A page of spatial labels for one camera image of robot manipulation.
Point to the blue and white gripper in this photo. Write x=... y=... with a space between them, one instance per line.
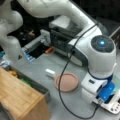
x=96 y=89

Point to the pink pan with white handle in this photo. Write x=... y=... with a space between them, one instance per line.
x=67 y=82

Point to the silver toaster oven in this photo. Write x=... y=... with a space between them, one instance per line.
x=114 y=34

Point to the small orange object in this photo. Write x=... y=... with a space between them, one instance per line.
x=48 y=51

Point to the wooden shelf cabinet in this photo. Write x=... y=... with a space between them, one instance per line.
x=22 y=101

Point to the green item in drawer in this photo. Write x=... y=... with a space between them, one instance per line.
x=25 y=82

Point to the open grey drawer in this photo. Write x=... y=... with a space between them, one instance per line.
x=28 y=80

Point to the yellow item in drawer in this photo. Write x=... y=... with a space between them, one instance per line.
x=14 y=73

